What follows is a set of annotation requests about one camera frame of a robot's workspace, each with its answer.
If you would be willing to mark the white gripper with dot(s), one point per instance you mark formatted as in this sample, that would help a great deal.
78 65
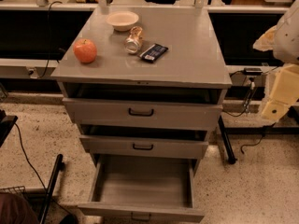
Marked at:
287 41

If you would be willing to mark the grey bottom drawer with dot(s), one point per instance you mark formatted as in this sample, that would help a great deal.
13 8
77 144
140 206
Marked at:
142 189

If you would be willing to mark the grey drawer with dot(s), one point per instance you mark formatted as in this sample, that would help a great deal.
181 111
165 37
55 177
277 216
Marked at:
147 142
142 189
142 107

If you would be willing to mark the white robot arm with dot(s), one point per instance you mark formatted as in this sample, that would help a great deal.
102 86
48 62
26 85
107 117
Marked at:
283 40

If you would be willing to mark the grey drawer cabinet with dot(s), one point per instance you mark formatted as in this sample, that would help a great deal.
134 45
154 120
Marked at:
193 60

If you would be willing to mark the grey middle drawer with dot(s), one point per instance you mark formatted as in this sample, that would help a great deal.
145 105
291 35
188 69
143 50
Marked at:
147 142

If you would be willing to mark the grey top drawer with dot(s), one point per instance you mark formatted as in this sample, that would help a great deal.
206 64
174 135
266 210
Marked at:
142 107

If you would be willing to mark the black power adapter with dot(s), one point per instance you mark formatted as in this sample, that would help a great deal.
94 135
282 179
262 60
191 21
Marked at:
252 71

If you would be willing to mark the black table leg right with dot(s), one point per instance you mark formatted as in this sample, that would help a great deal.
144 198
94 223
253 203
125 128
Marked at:
225 138

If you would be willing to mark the dark blue snack bar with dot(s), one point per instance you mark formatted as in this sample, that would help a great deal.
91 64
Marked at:
153 53

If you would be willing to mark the clear glass jar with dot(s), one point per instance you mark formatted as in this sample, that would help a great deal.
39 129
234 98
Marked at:
133 43

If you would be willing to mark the white bowl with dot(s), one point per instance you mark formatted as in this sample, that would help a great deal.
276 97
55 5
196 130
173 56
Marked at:
122 21

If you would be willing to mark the red apple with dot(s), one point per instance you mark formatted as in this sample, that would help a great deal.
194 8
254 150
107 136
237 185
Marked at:
85 50

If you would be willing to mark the black metal leg left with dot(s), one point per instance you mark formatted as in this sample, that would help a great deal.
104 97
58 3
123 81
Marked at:
50 189

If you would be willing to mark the wire basket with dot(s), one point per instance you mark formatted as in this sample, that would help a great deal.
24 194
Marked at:
16 190

